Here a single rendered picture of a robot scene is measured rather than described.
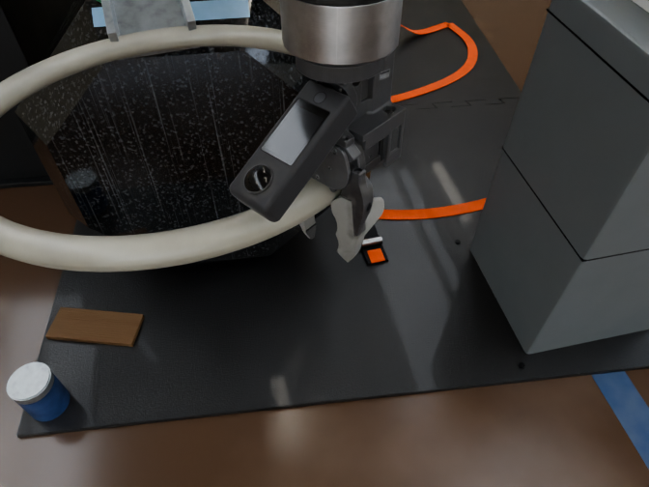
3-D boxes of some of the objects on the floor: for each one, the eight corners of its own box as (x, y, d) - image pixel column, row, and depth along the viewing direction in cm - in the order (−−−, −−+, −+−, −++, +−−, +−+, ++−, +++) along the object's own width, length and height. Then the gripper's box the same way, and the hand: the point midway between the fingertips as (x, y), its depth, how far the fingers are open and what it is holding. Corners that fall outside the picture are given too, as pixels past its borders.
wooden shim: (46, 338, 144) (44, 336, 143) (62, 309, 151) (60, 306, 150) (132, 347, 143) (131, 344, 142) (144, 316, 149) (143, 313, 148)
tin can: (23, 402, 132) (-1, 379, 122) (61, 378, 137) (41, 354, 127) (39, 430, 127) (14, 409, 118) (77, 404, 132) (57, 382, 122)
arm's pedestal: (583, 218, 177) (730, -48, 113) (678, 342, 145) (957, 69, 81) (447, 242, 170) (522, -29, 106) (516, 377, 138) (681, 108, 74)
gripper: (438, 46, 40) (409, 242, 55) (325, 10, 46) (327, 196, 60) (372, 87, 35) (359, 288, 50) (255, 41, 41) (275, 234, 56)
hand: (324, 243), depth 53 cm, fingers closed on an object, 4 cm apart
